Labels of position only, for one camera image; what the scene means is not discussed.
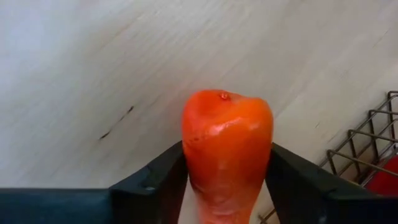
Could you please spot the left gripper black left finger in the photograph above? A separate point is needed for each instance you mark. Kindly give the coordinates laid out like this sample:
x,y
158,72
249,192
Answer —
x,y
109,205

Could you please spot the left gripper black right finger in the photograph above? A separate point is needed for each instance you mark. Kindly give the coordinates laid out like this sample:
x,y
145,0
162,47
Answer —
x,y
326,205

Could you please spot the red bell pepper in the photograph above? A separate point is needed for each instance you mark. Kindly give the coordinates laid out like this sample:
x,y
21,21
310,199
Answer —
x,y
387,180

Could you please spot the orange carrot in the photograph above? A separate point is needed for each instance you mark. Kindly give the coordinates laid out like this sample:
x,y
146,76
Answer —
x,y
227,140

